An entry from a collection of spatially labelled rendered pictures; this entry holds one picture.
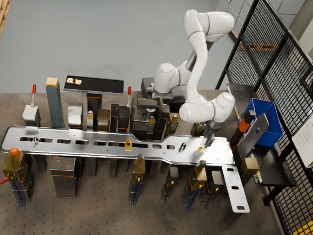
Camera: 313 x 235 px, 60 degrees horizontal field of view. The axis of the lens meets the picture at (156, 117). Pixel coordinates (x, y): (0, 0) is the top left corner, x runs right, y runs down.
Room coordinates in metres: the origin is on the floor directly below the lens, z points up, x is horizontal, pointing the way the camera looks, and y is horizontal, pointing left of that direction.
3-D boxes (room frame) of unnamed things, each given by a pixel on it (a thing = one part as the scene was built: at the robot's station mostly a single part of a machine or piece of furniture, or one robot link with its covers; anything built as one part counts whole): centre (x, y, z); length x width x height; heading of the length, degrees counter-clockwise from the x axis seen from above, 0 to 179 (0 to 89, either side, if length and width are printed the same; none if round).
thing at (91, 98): (1.25, 0.43, 0.92); 0.10 x 0.08 x 0.45; 104
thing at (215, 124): (1.09, -0.33, 1.28); 0.09 x 0.09 x 0.06
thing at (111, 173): (0.96, 0.20, 0.84); 0.12 x 0.05 x 0.29; 14
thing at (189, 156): (0.97, 0.14, 1.00); 1.38 x 0.22 x 0.02; 104
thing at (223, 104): (1.09, -0.32, 1.39); 0.13 x 0.11 x 0.16; 119
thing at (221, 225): (0.76, -0.57, 0.84); 0.05 x 0.05 x 0.29; 14
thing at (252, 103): (1.38, -0.71, 1.10); 0.30 x 0.17 x 0.13; 4
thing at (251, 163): (1.03, -0.63, 0.88); 0.08 x 0.08 x 0.36; 14
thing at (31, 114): (1.01, 0.74, 0.88); 0.12 x 0.07 x 0.36; 14
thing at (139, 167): (0.81, 0.02, 0.87); 0.12 x 0.07 x 0.35; 14
